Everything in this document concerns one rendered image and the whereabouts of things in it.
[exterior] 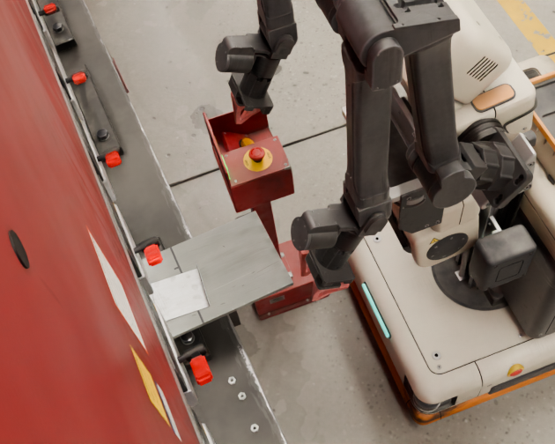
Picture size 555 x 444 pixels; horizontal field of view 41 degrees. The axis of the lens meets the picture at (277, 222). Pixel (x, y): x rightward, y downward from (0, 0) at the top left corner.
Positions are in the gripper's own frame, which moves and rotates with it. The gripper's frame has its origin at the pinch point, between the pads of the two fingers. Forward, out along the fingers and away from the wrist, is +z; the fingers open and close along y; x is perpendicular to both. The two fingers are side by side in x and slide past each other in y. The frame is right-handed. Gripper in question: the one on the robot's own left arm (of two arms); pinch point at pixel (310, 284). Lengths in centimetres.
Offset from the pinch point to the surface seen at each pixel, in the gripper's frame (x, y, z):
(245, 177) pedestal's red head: 8.5, -43.6, 19.9
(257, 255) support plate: -6.6, -9.6, 2.9
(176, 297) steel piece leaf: -21.9, -7.0, 10.5
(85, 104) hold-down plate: -24, -71, 22
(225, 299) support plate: -14.4, -3.1, 6.9
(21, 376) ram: -67, 49, -81
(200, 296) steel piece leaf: -18.1, -5.5, 8.6
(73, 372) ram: -64, 46, -74
